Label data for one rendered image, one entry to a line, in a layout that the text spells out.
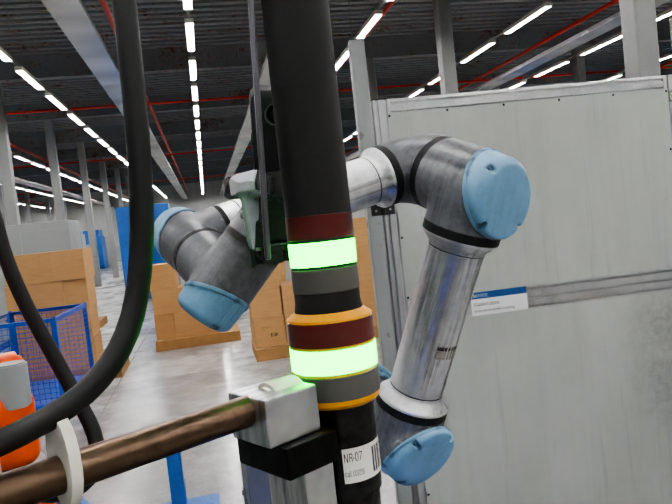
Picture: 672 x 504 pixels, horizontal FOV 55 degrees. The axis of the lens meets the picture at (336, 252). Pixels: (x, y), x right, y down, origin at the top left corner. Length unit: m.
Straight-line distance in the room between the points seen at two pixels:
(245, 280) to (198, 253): 0.07
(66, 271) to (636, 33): 6.75
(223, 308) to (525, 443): 1.81
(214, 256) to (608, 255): 1.87
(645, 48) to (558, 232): 5.08
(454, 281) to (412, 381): 0.17
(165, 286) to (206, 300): 8.85
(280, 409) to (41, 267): 8.14
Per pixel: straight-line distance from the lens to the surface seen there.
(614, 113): 2.48
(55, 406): 0.26
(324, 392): 0.31
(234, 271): 0.74
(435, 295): 0.96
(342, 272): 0.31
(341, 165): 0.31
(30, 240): 11.01
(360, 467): 0.33
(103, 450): 0.27
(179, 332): 9.66
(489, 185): 0.89
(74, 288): 8.34
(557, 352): 2.40
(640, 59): 7.26
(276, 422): 0.29
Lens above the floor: 1.62
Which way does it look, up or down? 3 degrees down
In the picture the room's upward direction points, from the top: 6 degrees counter-clockwise
